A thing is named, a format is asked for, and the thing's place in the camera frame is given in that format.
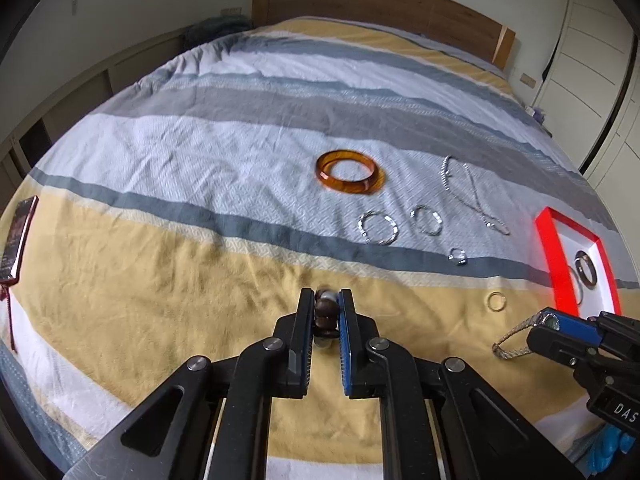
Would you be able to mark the red jewelry box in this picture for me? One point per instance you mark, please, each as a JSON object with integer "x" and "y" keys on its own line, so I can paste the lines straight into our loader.
{"x": 547, "y": 245}

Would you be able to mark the brown bangle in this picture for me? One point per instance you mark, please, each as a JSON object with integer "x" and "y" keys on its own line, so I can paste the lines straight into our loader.
{"x": 582, "y": 272}

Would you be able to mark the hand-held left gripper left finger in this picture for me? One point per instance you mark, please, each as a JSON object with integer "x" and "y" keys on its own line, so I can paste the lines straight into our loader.
{"x": 303, "y": 330}

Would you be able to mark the white wardrobe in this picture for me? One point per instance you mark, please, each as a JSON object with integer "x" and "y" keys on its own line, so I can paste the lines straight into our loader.
{"x": 600, "y": 60}

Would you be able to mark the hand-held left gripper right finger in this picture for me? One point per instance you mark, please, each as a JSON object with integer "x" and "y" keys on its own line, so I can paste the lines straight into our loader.
{"x": 346, "y": 345}

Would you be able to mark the amber bangle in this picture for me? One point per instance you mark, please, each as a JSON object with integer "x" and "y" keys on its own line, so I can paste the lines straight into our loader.
{"x": 345, "y": 186}

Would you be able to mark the person's right hand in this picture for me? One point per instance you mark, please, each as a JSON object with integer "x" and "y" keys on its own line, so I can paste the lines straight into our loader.
{"x": 607, "y": 452}

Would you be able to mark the beige low cabinet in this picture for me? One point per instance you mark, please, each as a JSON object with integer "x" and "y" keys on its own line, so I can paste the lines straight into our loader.
{"x": 75, "y": 90}

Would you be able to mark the purple tissue box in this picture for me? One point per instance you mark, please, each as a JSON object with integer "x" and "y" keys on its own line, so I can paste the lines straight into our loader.
{"x": 538, "y": 114}

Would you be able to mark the large silver hoop bangle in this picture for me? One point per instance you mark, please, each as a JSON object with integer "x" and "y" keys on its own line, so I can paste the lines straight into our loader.
{"x": 361, "y": 227}

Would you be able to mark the small silver hoop bangle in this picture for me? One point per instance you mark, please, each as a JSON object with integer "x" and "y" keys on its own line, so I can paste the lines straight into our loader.
{"x": 436, "y": 225}

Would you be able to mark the wooden headboard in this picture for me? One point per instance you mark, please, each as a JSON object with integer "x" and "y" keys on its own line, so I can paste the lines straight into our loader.
{"x": 375, "y": 0}

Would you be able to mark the dark phone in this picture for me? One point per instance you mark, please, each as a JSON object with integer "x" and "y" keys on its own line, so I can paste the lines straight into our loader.
{"x": 17, "y": 240}

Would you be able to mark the dark cloth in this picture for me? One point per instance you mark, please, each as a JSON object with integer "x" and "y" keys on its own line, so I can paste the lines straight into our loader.
{"x": 220, "y": 32}

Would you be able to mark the thin metal bangle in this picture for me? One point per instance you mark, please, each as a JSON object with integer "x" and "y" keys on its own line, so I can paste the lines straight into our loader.
{"x": 580, "y": 292}

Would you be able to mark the wall socket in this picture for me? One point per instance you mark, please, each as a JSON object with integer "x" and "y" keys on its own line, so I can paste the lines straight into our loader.
{"x": 528, "y": 80}
{"x": 232, "y": 10}

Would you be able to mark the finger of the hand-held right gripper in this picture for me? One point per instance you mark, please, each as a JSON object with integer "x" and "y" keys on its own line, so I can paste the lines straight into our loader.
{"x": 572, "y": 326}
{"x": 555, "y": 345}

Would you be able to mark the bed with striped cover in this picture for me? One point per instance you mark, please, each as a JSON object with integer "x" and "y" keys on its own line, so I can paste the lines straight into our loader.
{"x": 200, "y": 135}

